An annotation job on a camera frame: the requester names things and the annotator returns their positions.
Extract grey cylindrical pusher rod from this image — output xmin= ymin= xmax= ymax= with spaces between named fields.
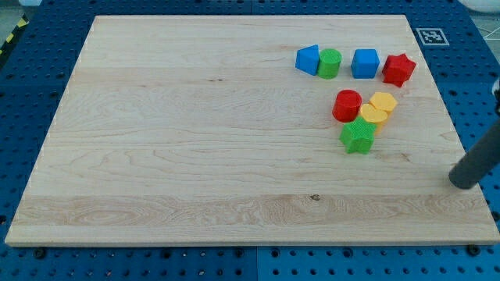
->
xmin=448 ymin=120 xmax=499 ymax=190

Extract red star block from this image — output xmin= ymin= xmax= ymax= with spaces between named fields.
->
xmin=382 ymin=54 xmax=416 ymax=87

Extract green star block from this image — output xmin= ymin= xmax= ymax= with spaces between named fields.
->
xmin=339 ymin=116 xmax=377 ymax=155

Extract yellow hexagon block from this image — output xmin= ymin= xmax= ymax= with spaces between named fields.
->
xmin=369 ymin=92 xmax=398 ymax=116

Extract yellow cylinder block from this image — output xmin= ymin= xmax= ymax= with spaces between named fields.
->
xmin=359 ymin=104 xmax=389 ymax=135

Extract white fiducial marker tag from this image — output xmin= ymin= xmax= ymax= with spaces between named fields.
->
xmin=416 ymin=27 xmax=449 ymax=46

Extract red cylinder block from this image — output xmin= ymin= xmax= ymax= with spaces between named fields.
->
xmin=332 ymin=89 xmax=363 ymax=123

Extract blue cube block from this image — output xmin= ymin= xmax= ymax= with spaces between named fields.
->
xmin=351 ymin=48 xmax=380 ymax=79

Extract green cylinder block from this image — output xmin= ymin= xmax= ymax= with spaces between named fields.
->
xmin=316 ymin=48 xmax=342 ymax=80

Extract blue triangle block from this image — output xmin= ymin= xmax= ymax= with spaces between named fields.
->
xmin=295 ymin=44 xmax=320 ymax=76

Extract wooden board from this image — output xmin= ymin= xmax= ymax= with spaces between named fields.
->
xmin=5 ymin=15 xmax=499 ymax=247

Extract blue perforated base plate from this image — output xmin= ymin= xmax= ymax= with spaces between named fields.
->
xmin=1 ymin=1 xmax=499 ymax=280

